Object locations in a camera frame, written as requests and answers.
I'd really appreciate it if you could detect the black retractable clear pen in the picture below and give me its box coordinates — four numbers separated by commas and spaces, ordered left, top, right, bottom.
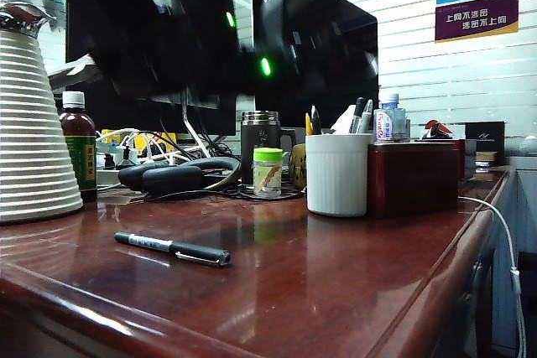
310, 105, 323, 136

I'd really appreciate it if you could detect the black capped pen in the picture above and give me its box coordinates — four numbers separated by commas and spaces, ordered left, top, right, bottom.
349, 96, 365, 134

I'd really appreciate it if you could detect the black pen silver clip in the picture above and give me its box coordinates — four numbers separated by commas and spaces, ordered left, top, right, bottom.
114, 231, 232, 268

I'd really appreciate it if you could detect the white ribbed pen holder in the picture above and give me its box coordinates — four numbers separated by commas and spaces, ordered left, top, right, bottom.
305, 132, 375, 217

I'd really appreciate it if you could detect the grey marker pen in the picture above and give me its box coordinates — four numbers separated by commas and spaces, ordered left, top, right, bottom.
359, 99, 374, 134

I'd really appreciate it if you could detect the clear jar green lid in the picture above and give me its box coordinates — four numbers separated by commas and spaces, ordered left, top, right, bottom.
253, 148, 284, 200

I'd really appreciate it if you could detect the dark steel thermos mug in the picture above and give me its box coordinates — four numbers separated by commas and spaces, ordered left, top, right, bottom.
241, 111, 297, 186

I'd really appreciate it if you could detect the yellow mug with writing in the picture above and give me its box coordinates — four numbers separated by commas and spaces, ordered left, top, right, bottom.
289, 143, 308, 189

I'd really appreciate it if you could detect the black AOC monitor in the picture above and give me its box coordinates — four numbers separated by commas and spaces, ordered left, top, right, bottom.
65, 1, 238, 137

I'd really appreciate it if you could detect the white tissue paper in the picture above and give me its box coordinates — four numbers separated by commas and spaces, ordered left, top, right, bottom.
331, 105, 357, 135

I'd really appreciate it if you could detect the large black monitor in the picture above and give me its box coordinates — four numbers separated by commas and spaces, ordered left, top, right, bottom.
251, 0, 380, 129

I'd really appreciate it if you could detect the yellow box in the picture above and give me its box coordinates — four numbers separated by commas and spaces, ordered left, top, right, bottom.
102, 129, 178, 153

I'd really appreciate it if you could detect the clear water bottle blue cap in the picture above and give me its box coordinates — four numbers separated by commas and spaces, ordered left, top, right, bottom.
374, 93, 408, 144

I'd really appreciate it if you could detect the dark red wooden box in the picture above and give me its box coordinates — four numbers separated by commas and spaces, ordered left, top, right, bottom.
368, 142, 460, 220

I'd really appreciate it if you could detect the white power strip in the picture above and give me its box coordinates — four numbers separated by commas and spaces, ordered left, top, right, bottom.
96, 152, 139, 185

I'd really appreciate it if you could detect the red black ornament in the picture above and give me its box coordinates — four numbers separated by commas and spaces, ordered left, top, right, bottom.
421, 119, 456, 141

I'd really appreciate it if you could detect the brown bottle green label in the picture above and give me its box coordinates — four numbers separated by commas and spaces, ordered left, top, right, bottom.
60, 91, 98, 204

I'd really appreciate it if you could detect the black box with logo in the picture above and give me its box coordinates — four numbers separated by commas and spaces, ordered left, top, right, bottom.
464, 121, 506, 154

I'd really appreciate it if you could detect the grey model airplane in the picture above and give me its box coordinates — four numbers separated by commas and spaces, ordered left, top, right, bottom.
48, 54, 104, 91

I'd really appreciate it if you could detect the stack of books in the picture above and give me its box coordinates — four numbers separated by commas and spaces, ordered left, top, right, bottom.
476, 151, 507, 174

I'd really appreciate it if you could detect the white ribbed thermos jug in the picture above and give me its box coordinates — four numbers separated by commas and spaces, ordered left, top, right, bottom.
0, 0, 84, 225

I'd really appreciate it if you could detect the black wire coaster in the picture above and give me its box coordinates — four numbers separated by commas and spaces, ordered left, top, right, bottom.
228, 181, 308, 202

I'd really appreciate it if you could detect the purple wall sign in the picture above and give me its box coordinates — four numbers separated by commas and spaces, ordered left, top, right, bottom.
435, 0, 520, 44

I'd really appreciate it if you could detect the white charging cable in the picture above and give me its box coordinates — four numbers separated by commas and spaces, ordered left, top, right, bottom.
458, 195, 529, 358

